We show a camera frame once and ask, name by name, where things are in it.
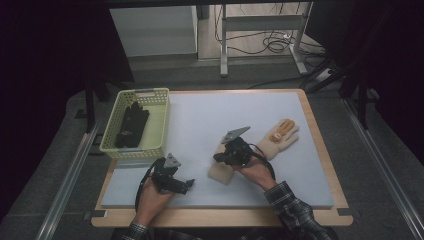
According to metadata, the left hand-held gripper black cable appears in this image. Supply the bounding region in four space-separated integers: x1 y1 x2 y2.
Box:
134 157 167 212

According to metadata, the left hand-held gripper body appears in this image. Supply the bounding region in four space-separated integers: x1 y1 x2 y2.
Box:
151 152 183 194

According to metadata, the beige knit glove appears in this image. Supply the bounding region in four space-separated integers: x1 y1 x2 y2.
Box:
255 118 301 162
207 142 236 186

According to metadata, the white cabinet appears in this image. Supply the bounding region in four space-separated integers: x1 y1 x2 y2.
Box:
109 4 200 58

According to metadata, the hand-held gripper black cable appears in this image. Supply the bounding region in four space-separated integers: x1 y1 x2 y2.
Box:
134 157 167 212
247 143 277 181

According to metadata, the person's right hand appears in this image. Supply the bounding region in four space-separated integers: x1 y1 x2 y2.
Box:
232 155 279 192

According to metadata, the dark curtain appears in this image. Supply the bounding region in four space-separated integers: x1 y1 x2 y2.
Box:
304 0 424 161
0 0 135 221

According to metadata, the yellow-green plastic basket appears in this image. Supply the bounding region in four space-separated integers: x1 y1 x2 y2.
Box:
99 87 171 160

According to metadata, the person's left hand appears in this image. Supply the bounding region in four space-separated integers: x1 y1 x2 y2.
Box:
134 181 176 227

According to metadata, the white power strip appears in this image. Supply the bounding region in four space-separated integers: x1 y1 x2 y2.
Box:
315 67 335 83

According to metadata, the grey metal desk frame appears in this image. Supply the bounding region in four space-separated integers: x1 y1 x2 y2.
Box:
219 1 315 78

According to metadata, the aluminium rail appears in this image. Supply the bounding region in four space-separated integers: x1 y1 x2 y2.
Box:
34 121 101 240
343 98 424 240

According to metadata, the black tripod stand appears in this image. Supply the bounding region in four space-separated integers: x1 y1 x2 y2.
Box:
299 56 381 131

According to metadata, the white foam mat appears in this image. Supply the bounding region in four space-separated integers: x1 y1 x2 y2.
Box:
100 91 335 210

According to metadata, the black stand leg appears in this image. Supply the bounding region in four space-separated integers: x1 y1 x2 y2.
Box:
83 76 113 134

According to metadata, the black tape piece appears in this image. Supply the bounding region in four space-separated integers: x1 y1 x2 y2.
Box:
337 207 362 218
83 209 108 222

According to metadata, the right hand-held gripper black cable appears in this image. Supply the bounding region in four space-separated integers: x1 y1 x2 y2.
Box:
247 143 277 181

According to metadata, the tangle of black floor cables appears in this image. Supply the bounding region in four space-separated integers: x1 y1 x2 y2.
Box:
214 2 327 58

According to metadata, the black glove with small logo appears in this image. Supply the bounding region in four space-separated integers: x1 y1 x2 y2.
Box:
117 100 151 149

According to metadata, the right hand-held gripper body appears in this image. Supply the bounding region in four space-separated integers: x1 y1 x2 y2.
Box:
221 125 254 167

